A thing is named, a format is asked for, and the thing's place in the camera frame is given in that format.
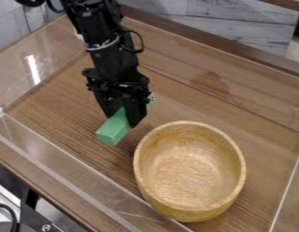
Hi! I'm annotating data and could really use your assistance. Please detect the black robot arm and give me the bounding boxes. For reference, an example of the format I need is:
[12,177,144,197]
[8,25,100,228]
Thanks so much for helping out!
[61,0,150,126]

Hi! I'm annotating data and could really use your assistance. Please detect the black metal table leg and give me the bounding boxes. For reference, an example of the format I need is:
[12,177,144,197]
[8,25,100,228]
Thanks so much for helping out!
[20,188,40,209]

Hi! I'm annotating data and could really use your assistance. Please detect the green rectangular block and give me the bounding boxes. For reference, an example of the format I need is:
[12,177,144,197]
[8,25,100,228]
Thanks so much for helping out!
[96,107,132,146]

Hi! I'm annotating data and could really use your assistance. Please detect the black cable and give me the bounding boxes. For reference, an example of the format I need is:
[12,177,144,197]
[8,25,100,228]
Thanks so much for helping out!
[0,202,20,232]

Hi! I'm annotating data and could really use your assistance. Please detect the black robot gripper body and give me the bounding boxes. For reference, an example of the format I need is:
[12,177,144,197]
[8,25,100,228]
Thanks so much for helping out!
[82,44,149,107]

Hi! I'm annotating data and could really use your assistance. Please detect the brown wooden bowl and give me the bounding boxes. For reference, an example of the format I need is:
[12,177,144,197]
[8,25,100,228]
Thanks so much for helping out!
[133,121,247,222]

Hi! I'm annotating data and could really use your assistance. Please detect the clear acrylic tray wall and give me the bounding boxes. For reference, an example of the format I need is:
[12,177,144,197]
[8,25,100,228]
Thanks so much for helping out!
[0,107,192,232]

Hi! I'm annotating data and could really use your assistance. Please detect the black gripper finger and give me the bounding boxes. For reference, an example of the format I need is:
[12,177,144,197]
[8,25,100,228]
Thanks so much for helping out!
[96,93,122,118]
[124,95,149,128]

